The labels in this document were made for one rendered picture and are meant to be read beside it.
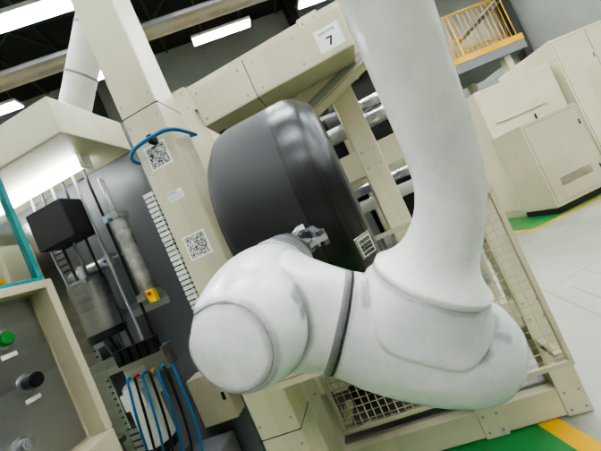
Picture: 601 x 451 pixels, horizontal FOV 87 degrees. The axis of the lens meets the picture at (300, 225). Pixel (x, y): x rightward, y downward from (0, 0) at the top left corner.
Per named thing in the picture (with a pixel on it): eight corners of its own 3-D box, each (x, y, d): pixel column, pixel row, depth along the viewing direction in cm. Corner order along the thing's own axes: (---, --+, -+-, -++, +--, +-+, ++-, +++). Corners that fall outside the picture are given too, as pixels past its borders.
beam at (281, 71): (203, 127, 119) (187, 90, 119) (231, 141, 144) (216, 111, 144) (355, 43, 107) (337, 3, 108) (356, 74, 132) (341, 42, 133)
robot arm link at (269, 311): (224, 310, 39) (329, 337, 38) (152, 400, 24) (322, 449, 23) (240, 226, 37) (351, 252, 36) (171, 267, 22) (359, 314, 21)
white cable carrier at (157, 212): (205, 340, 96) (142, 195, 97) (212, 334, 101) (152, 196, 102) (217, 335, 95) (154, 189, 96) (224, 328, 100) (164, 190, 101)
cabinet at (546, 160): (561, 213, 411) (520, 125, 414) (526, 217, 466) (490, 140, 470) (616, 186, 422) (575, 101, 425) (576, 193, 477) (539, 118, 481)
